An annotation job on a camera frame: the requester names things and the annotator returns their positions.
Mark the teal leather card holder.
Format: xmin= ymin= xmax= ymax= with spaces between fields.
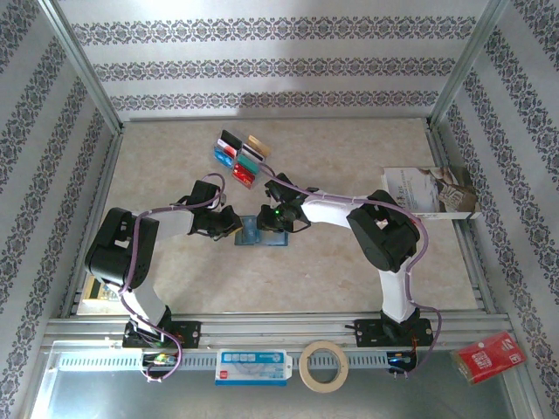
xmin=233 ymin=215 xmax=292 ymax=248

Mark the teal card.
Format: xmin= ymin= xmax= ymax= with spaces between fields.
xmin=238 ymin=153 xmax=263 ymax=174

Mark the blue card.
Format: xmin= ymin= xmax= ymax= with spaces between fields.
xmin=213 ymin=147 xmax=237 ymax=169

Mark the clear acrylic card stand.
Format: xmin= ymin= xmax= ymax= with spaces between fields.
xmin=212 ymin=127 xmax=274 ymax=189

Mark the gold card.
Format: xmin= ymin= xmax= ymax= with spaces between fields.
xmin=247 ymin=134 xmax=273 ymax=154

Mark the beige masking tape roll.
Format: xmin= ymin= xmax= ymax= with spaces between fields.
xmin=299 ymin=340 xmax=350 ymax=394

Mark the blue white flat pack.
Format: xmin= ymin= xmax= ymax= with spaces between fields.
xmin=214 ymin=347 xmax=293 ymax=388

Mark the small electronics board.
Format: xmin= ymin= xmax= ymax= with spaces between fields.
xmin=141 ymin=352 xmax=183 ymax=368
xmin=387 ymin=351 xmax=417 ymax=372

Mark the white cover book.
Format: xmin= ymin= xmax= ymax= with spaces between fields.
xmin=380 ymin=165 xmax=483 ymax=222

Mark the red cardboard box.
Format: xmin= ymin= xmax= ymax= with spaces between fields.
xmin=452 ymin=330 xmax=528 ymax=386

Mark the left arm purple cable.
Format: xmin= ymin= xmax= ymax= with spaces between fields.
xmin=117 ymin=172 xmax=226 ymax=384

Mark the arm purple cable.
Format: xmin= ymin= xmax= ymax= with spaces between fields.
xmin=260 ymin=161 xmax=445 ymax=379
xmin=117 ymin=172 xmax=226 ymax=384

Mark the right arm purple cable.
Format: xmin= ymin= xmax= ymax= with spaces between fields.
xmin=260 ymin=161 xmax=445 ymax=379

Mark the aluminium rear rail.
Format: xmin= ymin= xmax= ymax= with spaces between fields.
xmin=120 ymin=113 xmax=433 ymax=124

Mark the aluminium side rail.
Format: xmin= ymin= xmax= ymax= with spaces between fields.
xmin=424 ymin=120 xmax=499 ymax=314
xmin=59 ymin=128 xmax=126 ymax=319

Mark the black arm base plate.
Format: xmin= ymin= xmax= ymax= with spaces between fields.
xmin=121 ymin=320 xmax=203 ymax=350
xmin=353 ymin=318 xmax=436 ymax=348

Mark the grey slotted cable duct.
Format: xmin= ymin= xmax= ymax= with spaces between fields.
xmin=56 ymin=351 xmax=416 ymax=372

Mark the aluminium corner post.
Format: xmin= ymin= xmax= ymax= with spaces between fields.
xmin=427 ymin=0 xmax=512 ymax=130
xmin=37 ymin=0 xmax=126 ymax=134

